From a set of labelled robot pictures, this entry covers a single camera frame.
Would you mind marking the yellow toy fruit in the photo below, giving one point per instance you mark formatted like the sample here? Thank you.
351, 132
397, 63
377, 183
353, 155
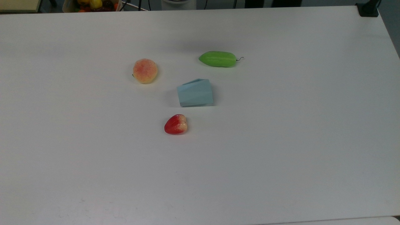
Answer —
95, 3

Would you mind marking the thin metal rod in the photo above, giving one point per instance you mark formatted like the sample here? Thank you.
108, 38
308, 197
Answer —
134, 7

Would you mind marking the red toy wax apple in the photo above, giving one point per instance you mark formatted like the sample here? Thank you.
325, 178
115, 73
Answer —
175, 125

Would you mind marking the orange-pink toy peach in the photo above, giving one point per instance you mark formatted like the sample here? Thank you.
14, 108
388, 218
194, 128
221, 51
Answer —
145, 71

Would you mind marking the beige side table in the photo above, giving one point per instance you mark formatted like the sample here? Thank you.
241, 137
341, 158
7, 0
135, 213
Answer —
18, 5

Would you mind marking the basket of toy fruit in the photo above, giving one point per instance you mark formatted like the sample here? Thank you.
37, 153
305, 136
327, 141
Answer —
82, 6

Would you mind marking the light blue faceted mug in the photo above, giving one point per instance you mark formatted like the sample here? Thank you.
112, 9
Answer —
195, 93

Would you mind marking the black table clamp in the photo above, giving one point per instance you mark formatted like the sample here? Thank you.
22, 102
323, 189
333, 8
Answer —
368, 10

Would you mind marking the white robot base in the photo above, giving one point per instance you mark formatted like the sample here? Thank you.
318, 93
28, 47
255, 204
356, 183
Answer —
178, 4

